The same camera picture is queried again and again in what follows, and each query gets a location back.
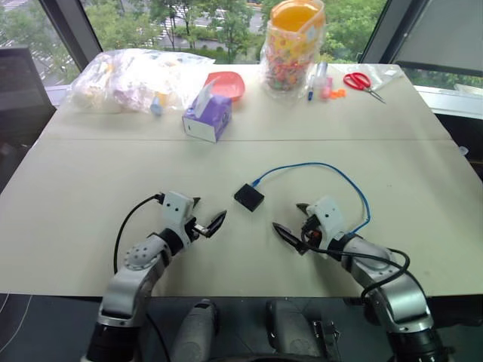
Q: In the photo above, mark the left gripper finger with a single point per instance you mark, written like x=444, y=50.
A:
x=217, y=223
x=196, y=201

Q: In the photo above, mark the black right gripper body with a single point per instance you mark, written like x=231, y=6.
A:
x=312, y=232

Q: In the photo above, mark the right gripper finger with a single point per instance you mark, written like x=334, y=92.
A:
x=303, y=207
x=288, y=237

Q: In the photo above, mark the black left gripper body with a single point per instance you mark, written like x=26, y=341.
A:
x=193, y=229

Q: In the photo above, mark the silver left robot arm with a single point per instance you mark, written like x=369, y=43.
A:
x=128, y=286

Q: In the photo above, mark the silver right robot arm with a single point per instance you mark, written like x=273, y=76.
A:
x=396, y=298

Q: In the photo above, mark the small black box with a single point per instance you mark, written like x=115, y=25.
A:
x=249, y=198

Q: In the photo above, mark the purple tissue box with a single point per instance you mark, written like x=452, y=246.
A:
x=207, y=117

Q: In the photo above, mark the dark grey rounded shape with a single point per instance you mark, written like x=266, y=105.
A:
x=196, y=332

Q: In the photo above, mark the blue pen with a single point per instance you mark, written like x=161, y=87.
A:
x=310, y=89

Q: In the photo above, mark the small orange plastic piece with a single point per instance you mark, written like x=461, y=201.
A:
x=337, y=94

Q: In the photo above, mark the pink plastic bowl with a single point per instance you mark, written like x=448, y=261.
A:
x=230, y=86

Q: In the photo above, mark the clear pink small bottle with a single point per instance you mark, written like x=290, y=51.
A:
x=324, y=84

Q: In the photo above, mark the clear bag of items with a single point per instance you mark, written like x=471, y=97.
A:
x=128, y=81

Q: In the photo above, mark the clear jar of colourful beads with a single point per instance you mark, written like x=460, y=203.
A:
x=292, y=53

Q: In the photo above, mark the clear empty plastic bag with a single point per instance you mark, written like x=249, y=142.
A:
x=388, y=73

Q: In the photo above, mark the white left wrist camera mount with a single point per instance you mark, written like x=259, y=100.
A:
x=175, y=211

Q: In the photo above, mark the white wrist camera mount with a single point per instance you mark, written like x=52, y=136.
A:
x=175, y=211
x=328, y=212

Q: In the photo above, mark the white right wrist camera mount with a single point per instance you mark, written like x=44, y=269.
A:
x=328, y=212

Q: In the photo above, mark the dark rounded shape with bracket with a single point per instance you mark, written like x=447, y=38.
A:
x=294, y=332

